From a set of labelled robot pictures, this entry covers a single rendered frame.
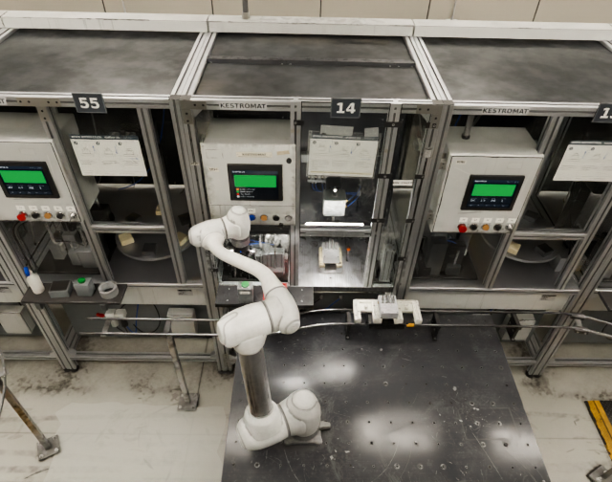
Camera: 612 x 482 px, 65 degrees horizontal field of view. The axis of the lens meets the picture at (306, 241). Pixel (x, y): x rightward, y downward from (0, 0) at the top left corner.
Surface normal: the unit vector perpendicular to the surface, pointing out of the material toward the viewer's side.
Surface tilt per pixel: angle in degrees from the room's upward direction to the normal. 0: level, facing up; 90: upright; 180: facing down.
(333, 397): 0
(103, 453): 0
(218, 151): 90
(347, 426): 0
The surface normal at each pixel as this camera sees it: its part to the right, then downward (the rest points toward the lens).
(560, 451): 0.02, -0.74
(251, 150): 0.00, 0.67
